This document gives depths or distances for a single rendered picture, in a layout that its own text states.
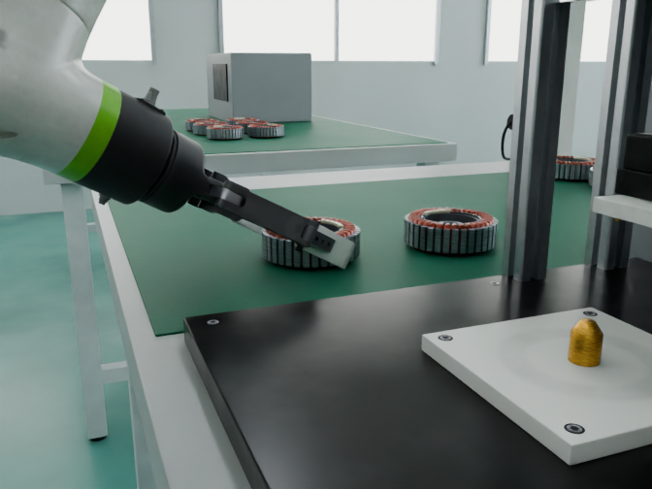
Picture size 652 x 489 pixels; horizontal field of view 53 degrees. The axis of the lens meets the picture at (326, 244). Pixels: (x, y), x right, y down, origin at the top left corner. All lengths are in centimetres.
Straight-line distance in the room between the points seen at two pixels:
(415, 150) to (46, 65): 142
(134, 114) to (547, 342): 38
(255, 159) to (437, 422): 137
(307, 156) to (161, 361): 128
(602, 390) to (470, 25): 536
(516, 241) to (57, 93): 41
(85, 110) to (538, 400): 41
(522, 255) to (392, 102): 477
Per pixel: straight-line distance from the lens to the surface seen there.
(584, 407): 40
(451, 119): 565
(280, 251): 71
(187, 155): 63
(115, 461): 183
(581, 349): 44
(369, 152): 181
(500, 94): 590
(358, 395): 41
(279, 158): 172
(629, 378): 44
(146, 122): 60
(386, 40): 533
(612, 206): 45
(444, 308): 55
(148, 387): 48
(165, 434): 42
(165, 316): 60
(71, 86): 58
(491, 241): 79
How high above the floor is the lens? 96
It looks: 15 degrees down
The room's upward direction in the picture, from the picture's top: straight up
